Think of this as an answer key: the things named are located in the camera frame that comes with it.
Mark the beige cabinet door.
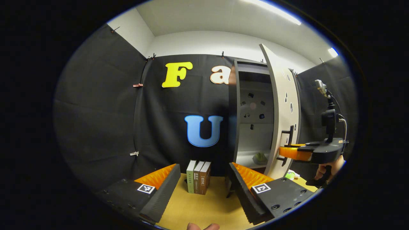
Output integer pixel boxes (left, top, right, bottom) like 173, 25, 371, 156
259, 43, 299, 180

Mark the black backdrop cloth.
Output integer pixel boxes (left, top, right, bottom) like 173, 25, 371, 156
53, 24, 358, 205

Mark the olive brown book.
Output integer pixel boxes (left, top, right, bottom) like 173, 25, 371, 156
193, 161, 205, 195

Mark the black cabinet door handle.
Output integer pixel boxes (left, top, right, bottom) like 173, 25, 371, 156
276, 126, 294, 166

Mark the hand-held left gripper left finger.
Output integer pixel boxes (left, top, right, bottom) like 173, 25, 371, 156
96, 164, 181, 225

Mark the pale green bottle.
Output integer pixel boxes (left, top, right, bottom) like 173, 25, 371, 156
252, 152, 269, 165

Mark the green book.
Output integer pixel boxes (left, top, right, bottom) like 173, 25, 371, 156
187, 160, 197, 194

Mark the long ceiling light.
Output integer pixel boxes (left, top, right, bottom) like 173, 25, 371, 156
241, 0, 302, 26

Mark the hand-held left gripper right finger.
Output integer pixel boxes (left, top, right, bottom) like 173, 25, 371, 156
228, 162, 317, 226

